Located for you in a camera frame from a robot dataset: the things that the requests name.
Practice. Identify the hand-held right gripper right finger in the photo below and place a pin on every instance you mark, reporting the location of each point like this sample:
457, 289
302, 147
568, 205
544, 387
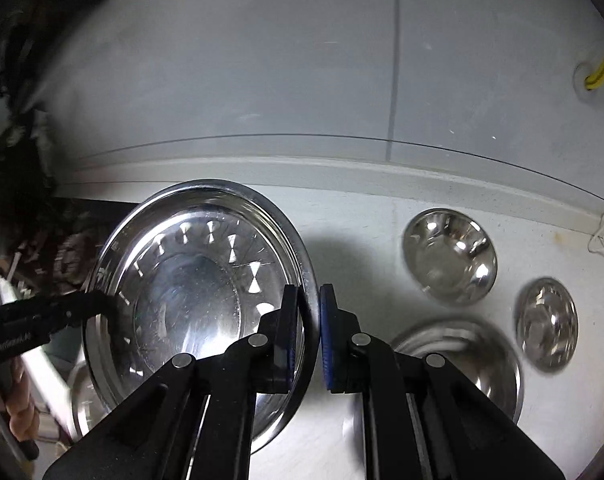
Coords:
326, 345

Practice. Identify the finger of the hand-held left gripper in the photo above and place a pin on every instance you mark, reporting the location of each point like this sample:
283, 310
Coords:
81, 307

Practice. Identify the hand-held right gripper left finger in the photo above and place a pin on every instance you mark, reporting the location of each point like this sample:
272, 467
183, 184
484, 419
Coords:
293, 345

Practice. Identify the large steel plate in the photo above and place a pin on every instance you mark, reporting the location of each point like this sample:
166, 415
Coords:
191, 285

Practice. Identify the large steel bowl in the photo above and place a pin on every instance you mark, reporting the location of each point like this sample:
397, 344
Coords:
462, 355

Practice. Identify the medium steel bowl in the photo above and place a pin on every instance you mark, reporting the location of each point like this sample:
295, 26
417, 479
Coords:
449, 260

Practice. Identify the person's left hand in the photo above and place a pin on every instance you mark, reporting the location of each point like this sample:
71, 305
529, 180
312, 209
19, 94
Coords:
21, 405

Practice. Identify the dark clutter pile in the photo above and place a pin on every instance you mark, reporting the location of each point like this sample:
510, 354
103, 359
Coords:
36, 240

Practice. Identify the small steel bowl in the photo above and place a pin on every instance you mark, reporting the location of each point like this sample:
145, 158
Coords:
547, 325

